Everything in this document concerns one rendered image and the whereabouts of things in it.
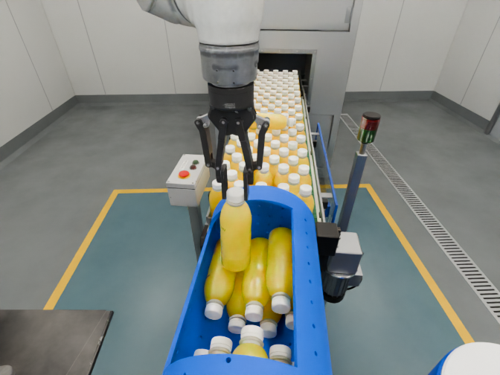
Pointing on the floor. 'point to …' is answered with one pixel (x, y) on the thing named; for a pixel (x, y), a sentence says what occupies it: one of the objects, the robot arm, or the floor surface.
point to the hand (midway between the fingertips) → (235, 183)
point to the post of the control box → (196, 227)
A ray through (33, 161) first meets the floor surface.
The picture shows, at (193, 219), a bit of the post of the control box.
